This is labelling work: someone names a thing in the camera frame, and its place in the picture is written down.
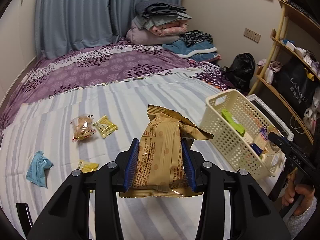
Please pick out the light grey folded cloth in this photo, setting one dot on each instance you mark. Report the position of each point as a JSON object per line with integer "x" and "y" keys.
{"x": 150, "y": 22}

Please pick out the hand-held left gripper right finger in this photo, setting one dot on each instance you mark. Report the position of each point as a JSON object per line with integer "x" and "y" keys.
{"x": 187, "y": 165}

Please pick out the black smartphone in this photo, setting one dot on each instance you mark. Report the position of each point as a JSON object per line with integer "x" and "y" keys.
{"x": 23, "y": 217}

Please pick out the tan snack packet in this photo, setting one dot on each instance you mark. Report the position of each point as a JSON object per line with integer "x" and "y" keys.
{"x": 160, "y": 155}

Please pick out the large green seaweed bag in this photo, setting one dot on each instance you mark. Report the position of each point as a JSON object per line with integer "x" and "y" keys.
{"x": 232, "y": 121}

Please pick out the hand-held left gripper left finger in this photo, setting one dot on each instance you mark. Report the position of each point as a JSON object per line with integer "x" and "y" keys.
{"x": 132, "y": 165}

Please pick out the black shopping bag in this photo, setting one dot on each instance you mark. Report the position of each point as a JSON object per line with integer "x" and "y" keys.
{"x": 292, "y": 85}

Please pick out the purple floral bedsheet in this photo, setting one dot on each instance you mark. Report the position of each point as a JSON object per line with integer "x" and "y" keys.
{"x": 100, "y": 67}

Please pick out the small white box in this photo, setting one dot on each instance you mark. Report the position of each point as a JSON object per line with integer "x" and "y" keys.
{"x": 290, "y": 45}

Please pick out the white wardrobe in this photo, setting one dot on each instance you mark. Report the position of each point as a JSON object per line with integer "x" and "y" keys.
{"x": 17, "y": 30}

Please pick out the blue red checkered packet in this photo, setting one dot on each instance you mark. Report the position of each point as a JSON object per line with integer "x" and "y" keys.
{"x": 262, "y": 133}

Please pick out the small white bag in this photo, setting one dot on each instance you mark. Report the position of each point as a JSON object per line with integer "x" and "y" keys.
{"x": 268, "y": 76}

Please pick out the pink folded cloth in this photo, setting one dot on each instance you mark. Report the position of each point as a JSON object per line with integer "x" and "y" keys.
{"x": 273, "y": 66}

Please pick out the white framed mirror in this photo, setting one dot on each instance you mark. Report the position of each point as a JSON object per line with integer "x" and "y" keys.
{"x": 267, "y": 112}

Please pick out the black handbag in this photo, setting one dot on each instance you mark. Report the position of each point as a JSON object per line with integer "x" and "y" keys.
{"x": 241, "y": 70}

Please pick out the person's right forearm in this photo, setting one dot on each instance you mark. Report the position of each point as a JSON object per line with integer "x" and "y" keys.
{"x": 302, "y": 226}

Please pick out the white baby shoes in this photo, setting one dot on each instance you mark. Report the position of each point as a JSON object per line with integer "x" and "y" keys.
{"x": 300, "y": 51}

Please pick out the pink floral quilt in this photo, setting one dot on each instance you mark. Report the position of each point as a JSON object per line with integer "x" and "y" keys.
{"x": 170, "y": 28}

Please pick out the cream perforated plastic basket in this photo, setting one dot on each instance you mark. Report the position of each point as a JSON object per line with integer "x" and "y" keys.
{"x": 225, "y": 140}

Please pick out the light blue snack packet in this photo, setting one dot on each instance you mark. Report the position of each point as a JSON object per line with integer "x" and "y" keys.
{"x": 37, "y": 167}

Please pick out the dark grey folded blanket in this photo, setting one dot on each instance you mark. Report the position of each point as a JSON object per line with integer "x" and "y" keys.
{"x": 160, "y": 7}

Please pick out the beige wall socket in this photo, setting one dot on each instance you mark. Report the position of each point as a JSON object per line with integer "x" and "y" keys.
{"x": 252, "y": 35}

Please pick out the wooden bamboo shelf rack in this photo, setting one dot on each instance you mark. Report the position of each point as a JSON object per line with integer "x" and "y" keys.
{"x": 300, "y": 15}

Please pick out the pink white plastic bag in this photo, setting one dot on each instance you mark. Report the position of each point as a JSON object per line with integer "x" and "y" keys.
{"x": 311, "y": 116}

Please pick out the person's right hand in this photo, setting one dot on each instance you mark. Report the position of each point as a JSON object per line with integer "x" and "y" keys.
{"x": 300, "y": 197}

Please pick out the small clear red-trim packet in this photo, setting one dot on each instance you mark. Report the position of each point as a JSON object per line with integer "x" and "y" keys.
{"x": 82, "y": 127}

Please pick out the yellow sandwich biscuit packet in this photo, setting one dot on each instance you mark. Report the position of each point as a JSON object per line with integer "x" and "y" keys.
{"x": 88, "y": 167}
{"x": 105, "y": 126}

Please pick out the white grey striped sheet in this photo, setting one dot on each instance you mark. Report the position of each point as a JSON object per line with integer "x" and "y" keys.
{"x": 150, "y": 97}

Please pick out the blue-grey curtain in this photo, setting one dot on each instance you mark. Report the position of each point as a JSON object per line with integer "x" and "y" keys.
{"x": 75, "y": 12}

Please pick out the leopard print cloth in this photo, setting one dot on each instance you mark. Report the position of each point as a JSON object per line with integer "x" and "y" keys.
{"x": 197, "y": 37}

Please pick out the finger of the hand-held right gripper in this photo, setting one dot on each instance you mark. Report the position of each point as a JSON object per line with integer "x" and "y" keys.
{"x": 281, "y": 142}

